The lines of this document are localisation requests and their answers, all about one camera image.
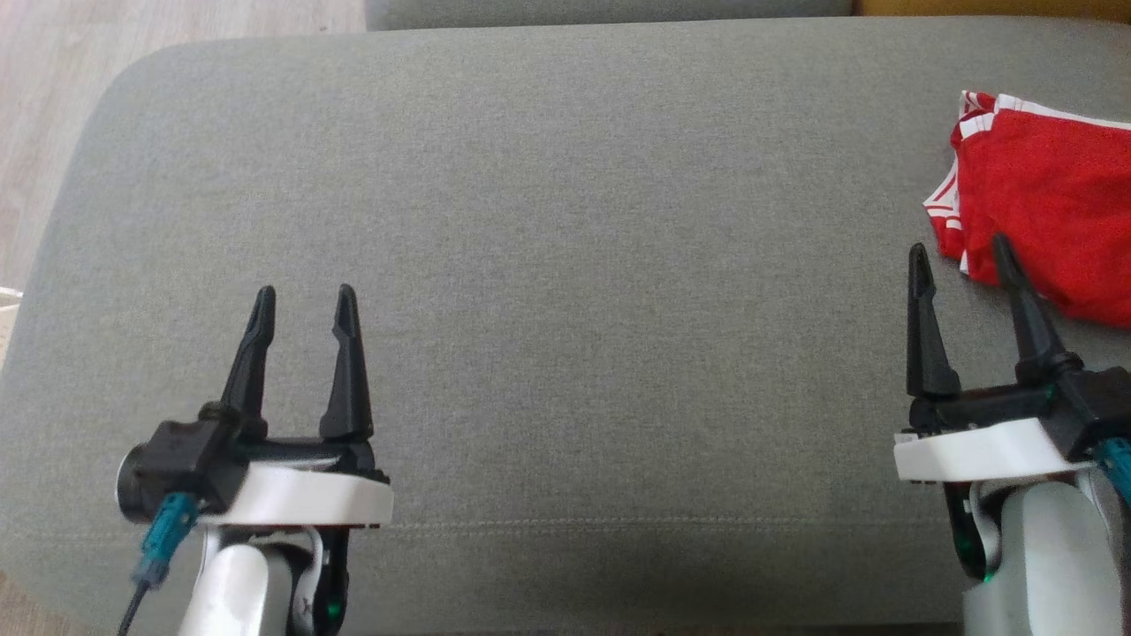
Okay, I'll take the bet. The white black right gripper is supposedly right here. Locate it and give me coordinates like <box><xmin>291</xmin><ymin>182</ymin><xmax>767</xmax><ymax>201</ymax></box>
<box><xmin>893</xmin><ymin>233</ymin><xmax>1097</xmax><ymax>483</ymax></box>

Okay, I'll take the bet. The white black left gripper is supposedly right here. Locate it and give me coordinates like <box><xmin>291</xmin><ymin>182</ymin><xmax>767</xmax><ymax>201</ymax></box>
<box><xmin>198</xmin><ymin>282</ymin><xmax>396</xmax><ymax>530</ymax></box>

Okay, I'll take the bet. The red white basketball jersey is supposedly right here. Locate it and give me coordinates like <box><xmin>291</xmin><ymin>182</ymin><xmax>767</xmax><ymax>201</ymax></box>
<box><xmin>922</xmin><ymin>89</ymin><xmax>1131</xmax><ymax>330</ymax></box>

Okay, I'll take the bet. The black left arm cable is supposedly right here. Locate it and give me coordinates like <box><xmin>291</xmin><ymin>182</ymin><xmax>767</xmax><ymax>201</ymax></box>
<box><xmin>118</xmin><ymin>492</ymin><xmax>201</xmax><ymax>636</ymax></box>

